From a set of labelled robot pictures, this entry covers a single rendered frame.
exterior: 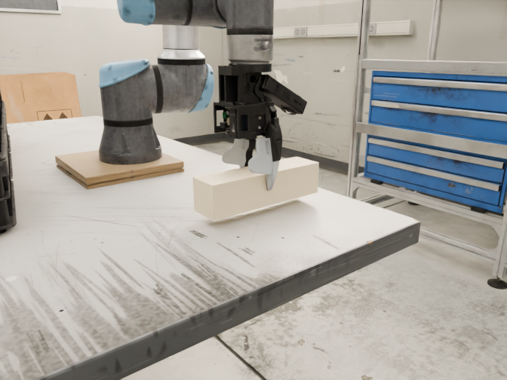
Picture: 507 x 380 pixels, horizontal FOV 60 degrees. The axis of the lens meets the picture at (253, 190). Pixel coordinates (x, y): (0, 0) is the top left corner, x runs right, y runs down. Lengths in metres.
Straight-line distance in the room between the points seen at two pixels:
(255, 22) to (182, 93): 0.42
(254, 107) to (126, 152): 0.44
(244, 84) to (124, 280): 0.35
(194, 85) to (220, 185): 0.43
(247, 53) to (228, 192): 0.22
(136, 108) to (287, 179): 0.43
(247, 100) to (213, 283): 0.31
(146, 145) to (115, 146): 0.07
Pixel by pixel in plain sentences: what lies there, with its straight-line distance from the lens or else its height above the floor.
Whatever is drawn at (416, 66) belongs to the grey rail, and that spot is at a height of 0.91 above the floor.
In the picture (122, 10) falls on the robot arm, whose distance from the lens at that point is 0.77.
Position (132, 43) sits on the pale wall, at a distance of 4.38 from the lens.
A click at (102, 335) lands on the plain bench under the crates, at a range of 0.50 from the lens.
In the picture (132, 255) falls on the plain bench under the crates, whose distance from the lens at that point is 0.66.
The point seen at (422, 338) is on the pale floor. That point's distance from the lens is 1.75.
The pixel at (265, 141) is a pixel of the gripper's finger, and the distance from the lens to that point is 0.73.
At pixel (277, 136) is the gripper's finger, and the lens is 0.72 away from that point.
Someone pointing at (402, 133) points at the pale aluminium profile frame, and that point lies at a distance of 2.23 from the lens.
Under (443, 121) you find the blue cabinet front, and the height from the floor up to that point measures 0.67.
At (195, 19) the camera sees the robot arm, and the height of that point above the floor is 1.03.
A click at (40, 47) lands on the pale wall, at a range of 4.13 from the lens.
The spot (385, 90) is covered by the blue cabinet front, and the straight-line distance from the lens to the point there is 2.32.
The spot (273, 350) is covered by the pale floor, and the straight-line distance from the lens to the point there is 1.59.
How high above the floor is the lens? 0.98
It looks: 18 degrees down
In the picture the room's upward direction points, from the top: straight up
